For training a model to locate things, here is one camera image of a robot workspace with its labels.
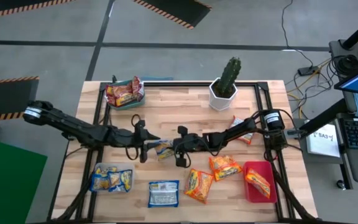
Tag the blue ramen packet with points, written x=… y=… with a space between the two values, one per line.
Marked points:
x=115 y=180
x=163 y=194
x=99 y=183
x=163 y=151
x=126 y=180

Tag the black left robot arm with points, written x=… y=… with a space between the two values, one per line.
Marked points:
x=73 y=127

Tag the green cactus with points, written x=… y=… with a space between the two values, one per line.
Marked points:
x=230 y=74

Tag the black aluminium table frame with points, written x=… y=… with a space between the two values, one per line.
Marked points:
x=182 y=84

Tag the green floor board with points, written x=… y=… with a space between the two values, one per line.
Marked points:
x=8 y=186

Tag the teal plastic bin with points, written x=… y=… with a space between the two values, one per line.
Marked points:
x=135 y=105

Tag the black caster wheel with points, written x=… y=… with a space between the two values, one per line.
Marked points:
x=341 y=185

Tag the orange ramen packet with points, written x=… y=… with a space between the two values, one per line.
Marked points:
x=257 y=183
x=237 y=122
x=225 y=168
x=198 y=186

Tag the black power adapter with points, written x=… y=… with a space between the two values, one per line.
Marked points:
x=308 y=70

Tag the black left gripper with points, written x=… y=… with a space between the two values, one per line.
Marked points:
x=144 y=146

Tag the red plastic bin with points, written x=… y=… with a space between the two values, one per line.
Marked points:
x=253 y=196

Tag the white hexagonal plant pot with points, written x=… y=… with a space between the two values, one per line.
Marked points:
x=221 y=104

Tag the black yellow hazard mat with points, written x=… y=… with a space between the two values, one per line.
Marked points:
x=179 y=9
x=5 y=99
x=11 y=4

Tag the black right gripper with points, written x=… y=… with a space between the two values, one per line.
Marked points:
x=182 y=146

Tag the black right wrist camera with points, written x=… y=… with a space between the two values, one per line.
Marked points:
x=194 y=140

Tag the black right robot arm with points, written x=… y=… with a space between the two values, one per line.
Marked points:
x=235 y=132

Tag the white paper sheet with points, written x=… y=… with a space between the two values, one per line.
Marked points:
x=325 y=143

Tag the red ramen packet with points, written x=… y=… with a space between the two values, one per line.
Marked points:
x=110 y=95
x=124 y=96
x=138 y=87

